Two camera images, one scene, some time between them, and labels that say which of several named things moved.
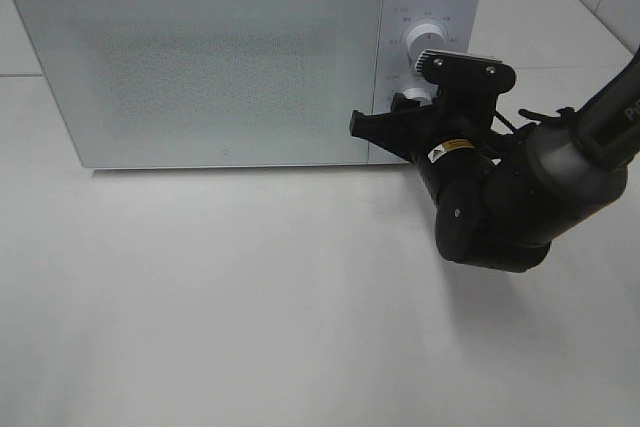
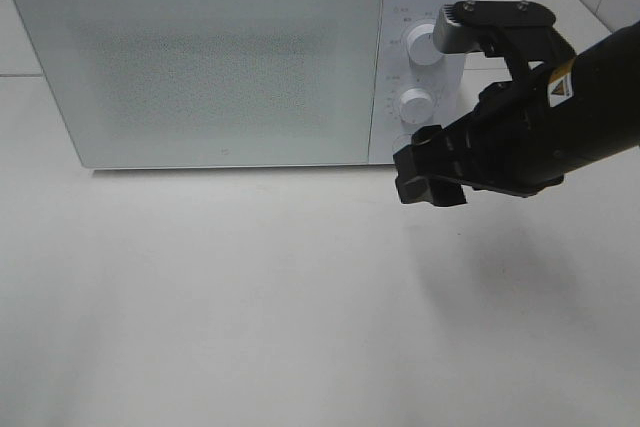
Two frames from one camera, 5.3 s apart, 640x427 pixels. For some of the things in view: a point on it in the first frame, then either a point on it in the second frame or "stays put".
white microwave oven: (239, 56) stays put
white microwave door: (166, 70) stays put
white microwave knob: (424, 36) stays put
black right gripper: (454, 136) to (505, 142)
